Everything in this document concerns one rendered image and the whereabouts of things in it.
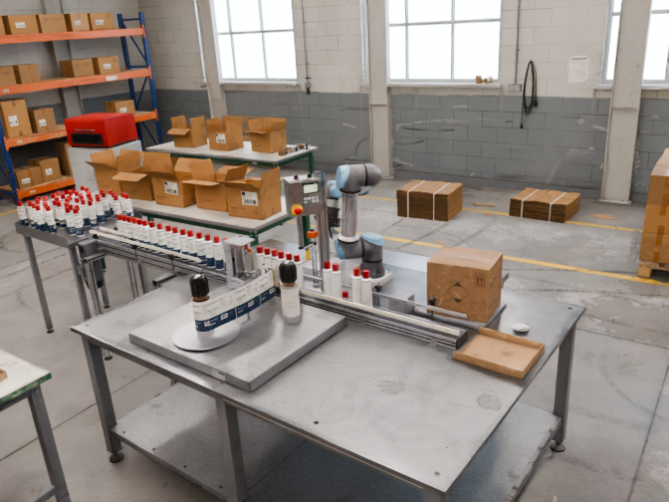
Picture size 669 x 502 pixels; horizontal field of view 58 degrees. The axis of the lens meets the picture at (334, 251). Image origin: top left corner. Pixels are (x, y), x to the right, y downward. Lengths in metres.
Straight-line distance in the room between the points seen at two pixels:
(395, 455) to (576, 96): 6.32
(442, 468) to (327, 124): 7.83
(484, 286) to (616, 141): 5.21
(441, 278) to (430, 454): 1.01
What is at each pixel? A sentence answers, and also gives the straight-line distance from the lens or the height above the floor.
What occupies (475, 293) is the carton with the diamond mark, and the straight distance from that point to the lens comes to 2.89.
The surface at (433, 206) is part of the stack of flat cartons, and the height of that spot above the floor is 0.17.
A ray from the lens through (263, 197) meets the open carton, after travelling 4.76.
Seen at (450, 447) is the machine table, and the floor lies 0.83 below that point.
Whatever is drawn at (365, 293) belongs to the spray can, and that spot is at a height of 0.98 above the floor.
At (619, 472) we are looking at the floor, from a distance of 3.57.
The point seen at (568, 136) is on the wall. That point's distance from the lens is 8.05.
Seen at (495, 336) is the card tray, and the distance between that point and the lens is 2.86.
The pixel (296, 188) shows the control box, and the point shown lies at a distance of 3.06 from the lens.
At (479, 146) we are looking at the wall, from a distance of 8.42.
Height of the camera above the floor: 2.21
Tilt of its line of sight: 21 degrees down
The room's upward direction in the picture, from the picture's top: 3 degrees counter-clockwise
